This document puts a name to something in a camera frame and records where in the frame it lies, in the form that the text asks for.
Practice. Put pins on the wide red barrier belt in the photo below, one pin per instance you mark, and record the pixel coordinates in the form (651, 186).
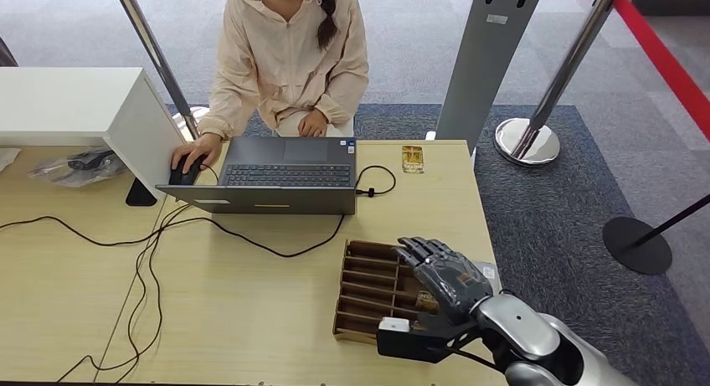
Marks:
(660, 60)

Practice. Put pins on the black stanchion with flat base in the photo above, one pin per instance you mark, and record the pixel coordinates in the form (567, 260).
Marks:
(638, 246)

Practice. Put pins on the black stand foot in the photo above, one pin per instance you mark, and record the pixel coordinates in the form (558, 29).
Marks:
(138, 196)

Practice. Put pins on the person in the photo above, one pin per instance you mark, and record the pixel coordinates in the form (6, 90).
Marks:
(288, 67)

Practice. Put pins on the grey kiosk stand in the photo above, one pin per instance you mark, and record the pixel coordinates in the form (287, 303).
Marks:
(488, 56)

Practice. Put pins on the dark display plinth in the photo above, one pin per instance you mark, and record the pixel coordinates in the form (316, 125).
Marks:
(677, 2)

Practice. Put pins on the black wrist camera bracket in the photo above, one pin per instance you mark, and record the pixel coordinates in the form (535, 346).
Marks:
(416, 344)

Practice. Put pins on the person's right forearm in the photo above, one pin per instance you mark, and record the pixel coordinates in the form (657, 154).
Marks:
(219, 116)

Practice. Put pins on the black computer mouse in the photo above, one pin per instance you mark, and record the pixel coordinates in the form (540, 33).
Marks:
(186, 177)

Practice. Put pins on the brown cardboard card organizer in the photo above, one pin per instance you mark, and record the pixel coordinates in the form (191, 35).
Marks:
(366, 283)

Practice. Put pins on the gold printed card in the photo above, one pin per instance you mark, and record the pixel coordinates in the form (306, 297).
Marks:
(412, 159)

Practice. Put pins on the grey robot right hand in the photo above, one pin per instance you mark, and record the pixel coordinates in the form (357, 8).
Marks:
(452, 281)

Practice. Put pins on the person's left hand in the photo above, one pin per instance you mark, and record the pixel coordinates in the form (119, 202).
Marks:
(313, 123)

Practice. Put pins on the person's right hand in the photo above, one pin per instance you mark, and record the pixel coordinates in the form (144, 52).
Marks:
(197, 146)

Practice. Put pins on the white card reader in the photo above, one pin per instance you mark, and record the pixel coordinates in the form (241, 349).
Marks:
(489, 272)

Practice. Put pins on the clear plastic bag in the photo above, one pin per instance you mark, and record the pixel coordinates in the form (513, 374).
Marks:
(77, 169)

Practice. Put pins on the dark grey laptop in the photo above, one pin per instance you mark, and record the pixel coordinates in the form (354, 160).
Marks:
(288, 149)

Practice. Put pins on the white crumpled plastic sheet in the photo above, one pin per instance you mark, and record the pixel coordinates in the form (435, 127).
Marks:
(6, 158)

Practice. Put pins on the chrome stanchion with round base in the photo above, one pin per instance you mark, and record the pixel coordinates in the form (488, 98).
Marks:
(155, 49)
(560, 77)

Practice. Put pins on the dark grey chair edge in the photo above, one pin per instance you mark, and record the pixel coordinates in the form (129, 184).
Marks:
(6, 58)

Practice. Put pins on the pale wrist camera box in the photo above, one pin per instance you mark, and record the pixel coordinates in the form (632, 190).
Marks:
(395, 324)

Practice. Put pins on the person's left forearm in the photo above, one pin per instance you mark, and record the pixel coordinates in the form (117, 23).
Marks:
(346, 102)

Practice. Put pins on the white box shelf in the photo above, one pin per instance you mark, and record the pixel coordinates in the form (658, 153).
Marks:
(55, 99)

